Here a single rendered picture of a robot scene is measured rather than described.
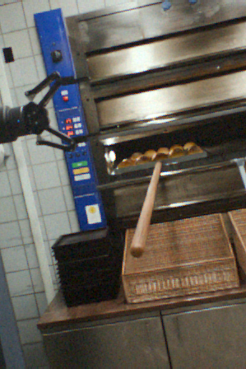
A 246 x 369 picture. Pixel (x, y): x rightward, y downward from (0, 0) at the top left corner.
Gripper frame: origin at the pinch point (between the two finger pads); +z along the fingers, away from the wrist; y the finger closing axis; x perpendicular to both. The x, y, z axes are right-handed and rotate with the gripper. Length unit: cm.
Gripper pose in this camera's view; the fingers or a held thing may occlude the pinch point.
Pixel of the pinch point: (90, 106)
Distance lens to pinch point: 118.0
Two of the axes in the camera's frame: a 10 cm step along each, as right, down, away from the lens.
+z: 9.7, -1.8, -1.4
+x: -1.1, 1.3, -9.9
